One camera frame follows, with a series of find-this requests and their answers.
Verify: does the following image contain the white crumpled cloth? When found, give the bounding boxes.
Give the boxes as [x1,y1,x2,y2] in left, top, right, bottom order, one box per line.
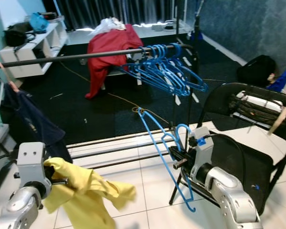
[94,17,127,36]

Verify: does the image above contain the dark curtain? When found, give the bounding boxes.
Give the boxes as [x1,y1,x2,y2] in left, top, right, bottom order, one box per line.
[55,0,186,30]

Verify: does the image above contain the black duffel bag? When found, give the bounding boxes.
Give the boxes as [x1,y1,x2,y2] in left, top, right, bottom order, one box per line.
[237,54,277,86]

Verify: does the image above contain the yellow t-shirt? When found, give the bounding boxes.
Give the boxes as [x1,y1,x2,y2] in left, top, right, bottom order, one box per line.
[43,157,136,229]

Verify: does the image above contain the black handbag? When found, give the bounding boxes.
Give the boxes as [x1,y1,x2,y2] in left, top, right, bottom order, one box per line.
[4,23,34,47]

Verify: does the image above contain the blue bag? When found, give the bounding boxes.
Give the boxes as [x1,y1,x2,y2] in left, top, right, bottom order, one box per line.
[30,12,49,33]

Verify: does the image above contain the yellow cord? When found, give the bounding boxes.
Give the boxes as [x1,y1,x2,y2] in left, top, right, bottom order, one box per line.
[57,61,146,115]

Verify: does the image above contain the beige wooden stick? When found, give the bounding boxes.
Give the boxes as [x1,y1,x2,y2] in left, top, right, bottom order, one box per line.
[268,106,286,135]

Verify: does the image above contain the black folding chair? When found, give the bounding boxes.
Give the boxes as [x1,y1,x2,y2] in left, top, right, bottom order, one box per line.
[168,82,286,215]

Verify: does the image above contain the pink clothes hanger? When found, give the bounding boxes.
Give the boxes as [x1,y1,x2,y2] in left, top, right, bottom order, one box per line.
[0,61,20,94]

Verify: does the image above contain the white window ledge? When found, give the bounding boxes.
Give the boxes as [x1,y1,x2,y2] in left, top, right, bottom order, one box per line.
[67,21,194,46]

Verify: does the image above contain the blue cloth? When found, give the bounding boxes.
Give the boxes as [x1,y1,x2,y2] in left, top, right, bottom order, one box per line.
[267,62,286,92]

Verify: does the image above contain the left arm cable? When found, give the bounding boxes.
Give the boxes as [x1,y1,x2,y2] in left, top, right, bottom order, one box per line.
[0,152,20,167]

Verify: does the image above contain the blue plastic hanger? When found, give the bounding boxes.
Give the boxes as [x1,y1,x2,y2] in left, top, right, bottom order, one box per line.
[136,109,197,212]
[131,45,200,95]
[145,44,209,92]
[120,46,191,97]

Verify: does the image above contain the red garment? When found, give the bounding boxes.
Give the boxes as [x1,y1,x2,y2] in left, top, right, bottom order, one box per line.
[85,24,144,100]

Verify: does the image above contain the black metal clothes rack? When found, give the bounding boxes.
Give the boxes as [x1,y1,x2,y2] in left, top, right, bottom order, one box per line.
[0,15,203,191]

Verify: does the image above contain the white shelf unit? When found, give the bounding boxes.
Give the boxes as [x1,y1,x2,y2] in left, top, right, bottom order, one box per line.
[0,19,69,79]

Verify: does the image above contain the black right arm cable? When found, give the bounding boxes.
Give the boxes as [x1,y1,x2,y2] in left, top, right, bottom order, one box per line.
[210,133,248,182]

